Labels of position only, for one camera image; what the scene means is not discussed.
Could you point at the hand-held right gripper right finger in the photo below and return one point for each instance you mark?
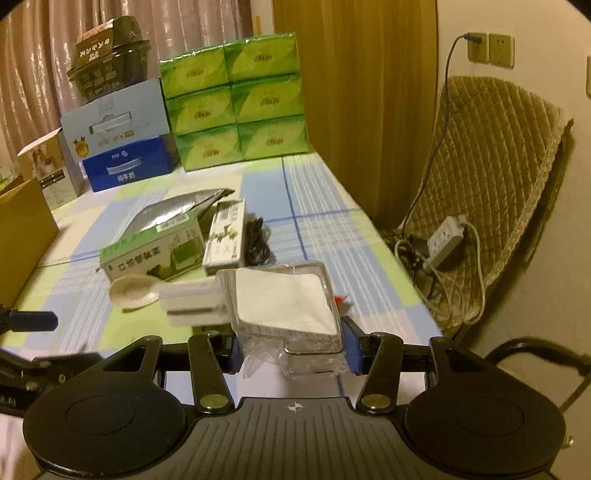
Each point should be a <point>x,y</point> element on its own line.
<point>351,350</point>

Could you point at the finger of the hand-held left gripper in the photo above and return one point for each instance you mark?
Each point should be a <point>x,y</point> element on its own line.
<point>32,321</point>
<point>51,374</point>

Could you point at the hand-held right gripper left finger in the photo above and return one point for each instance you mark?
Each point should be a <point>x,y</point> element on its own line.
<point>207,357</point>

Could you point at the clear plastic cutlery packet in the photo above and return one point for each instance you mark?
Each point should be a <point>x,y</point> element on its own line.
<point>281,300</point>

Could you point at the cream plastic spoon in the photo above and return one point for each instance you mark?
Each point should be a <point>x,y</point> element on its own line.
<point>138,290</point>

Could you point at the white ointment box bird print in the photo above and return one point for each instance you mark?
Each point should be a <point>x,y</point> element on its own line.
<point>224,240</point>

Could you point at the green and white carton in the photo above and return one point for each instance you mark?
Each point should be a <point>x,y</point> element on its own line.
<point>147,251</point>

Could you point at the small red wrapper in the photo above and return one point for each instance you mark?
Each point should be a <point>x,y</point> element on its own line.
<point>340,301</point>

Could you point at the brown cardboard box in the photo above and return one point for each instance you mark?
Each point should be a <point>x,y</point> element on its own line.
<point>23,240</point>

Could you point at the black power adapter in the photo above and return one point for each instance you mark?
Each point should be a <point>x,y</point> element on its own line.
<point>420,247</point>

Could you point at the white power strip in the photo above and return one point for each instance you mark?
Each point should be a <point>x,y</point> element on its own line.
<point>444,240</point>

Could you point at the white box with photo print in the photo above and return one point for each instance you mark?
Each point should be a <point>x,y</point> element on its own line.
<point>51,170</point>

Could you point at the silver foil pouch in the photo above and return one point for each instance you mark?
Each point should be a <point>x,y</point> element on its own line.
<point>175,207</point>

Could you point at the dark blue box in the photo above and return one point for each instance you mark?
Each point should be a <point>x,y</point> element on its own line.
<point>129,161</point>

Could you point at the light blue carton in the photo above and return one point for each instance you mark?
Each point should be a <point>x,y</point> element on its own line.
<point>115,117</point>

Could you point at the chair with quilted cover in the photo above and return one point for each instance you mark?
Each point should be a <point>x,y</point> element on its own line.
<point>498,161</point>

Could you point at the stack of green tissue packs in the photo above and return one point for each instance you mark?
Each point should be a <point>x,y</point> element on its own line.
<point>235,101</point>

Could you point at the golden curtain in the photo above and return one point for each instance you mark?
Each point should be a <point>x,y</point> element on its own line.
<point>360,92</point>

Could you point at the pink sheer curtain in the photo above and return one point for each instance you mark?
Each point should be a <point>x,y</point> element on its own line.
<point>194,32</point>

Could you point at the black metal chair frame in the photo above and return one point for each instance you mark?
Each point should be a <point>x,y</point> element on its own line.
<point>531,342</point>

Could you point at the wall socket with plug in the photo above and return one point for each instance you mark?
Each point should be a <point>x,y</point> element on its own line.
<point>478,48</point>

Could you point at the empty wall socket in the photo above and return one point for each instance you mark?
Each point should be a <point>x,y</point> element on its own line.
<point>501,50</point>

